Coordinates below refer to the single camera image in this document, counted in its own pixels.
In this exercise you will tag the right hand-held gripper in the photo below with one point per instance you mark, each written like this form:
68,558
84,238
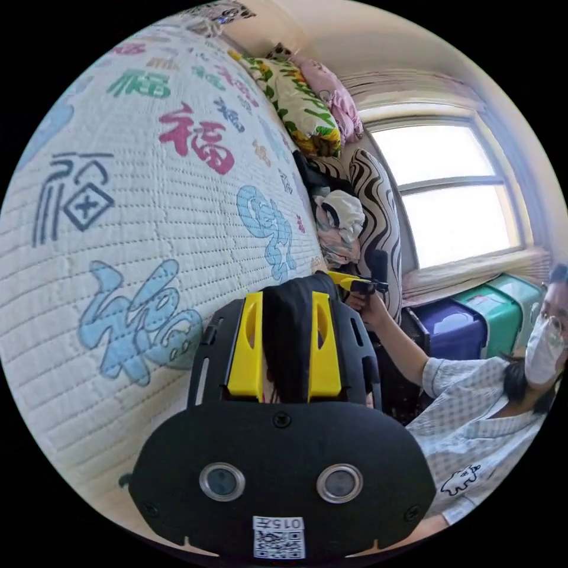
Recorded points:
366,288

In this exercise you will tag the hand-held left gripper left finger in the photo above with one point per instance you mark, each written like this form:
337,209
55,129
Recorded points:
245,355

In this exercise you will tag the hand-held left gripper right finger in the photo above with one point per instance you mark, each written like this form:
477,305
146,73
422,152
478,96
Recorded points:
327,359

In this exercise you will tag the black t-shirt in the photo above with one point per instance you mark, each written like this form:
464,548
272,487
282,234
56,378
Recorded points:
288,337

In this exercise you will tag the person's left forearm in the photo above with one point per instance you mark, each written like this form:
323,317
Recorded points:
432,528

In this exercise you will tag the person's right forearm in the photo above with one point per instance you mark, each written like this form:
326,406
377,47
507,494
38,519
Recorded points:
404,350

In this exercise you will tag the person's right hand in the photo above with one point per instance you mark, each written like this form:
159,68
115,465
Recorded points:
370,313

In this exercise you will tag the pile of clothes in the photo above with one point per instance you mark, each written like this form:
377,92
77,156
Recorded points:
339,222

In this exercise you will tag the black white striped cushion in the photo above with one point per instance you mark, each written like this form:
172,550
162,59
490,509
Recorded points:
377,222

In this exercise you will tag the purple storage box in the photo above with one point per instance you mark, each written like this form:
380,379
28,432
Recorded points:
452,330

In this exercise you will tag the window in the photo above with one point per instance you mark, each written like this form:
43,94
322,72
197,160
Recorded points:
448,186

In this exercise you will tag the green storage box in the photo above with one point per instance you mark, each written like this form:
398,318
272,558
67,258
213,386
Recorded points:
523,295
492,317

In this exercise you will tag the bed with printed white quilt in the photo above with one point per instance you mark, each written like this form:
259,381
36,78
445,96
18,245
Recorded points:
133,248

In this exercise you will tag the person's body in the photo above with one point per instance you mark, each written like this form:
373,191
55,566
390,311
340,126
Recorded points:
483,421

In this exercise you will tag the floral yellow green pillow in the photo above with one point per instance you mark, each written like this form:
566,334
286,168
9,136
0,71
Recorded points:
297,102

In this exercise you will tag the pink pillow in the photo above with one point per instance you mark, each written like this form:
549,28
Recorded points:
333,93

